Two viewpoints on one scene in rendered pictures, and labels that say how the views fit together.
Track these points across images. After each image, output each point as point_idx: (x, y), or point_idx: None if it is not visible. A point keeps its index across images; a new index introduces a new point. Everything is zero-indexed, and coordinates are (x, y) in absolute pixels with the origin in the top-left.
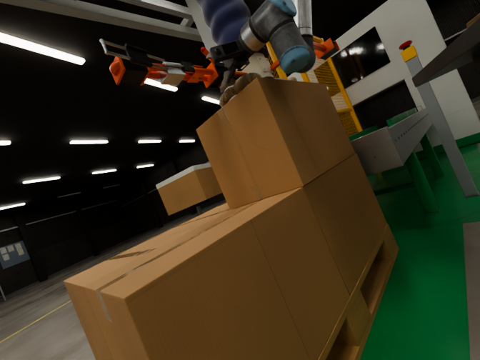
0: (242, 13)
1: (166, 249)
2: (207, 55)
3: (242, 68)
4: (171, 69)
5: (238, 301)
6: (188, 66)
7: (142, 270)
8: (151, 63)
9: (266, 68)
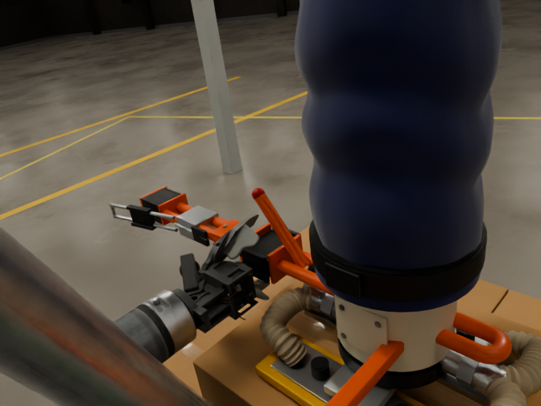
0: (328, 161)
1: (204, 345)
2: (249, 217)
3: (251, 305)
4: (182, 230)
5: None
6: (199, 238)
7: None
8: (150, 228)
9: (357, 340)
